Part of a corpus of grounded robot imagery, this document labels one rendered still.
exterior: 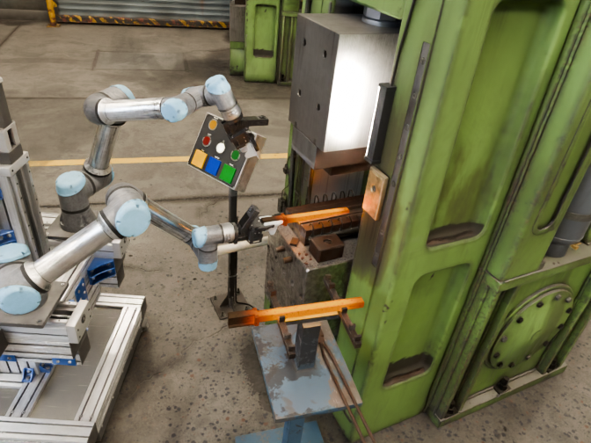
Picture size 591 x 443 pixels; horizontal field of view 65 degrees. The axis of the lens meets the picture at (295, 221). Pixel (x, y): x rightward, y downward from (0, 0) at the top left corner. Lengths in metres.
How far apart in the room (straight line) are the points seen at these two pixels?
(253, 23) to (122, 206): 5.23
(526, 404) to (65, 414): 2.26
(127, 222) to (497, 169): 1.26
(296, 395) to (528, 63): 1.28
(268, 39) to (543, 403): 5.35
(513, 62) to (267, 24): 5.29
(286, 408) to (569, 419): 1.78
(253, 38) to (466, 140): 5.26
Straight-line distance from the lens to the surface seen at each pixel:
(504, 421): 2.81
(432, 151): 1.45
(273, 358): 1.74
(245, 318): 1.49
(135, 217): 1.59
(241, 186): 2.23
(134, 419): 2.52
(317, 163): 1.75
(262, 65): 6.75
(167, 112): 1.65
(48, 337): 1.95
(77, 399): 2.38
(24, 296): 1.68
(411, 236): 1.60
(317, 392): 1.67
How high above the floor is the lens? 2.08
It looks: 34 degrees down
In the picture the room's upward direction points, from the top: 6 degrees clockwise
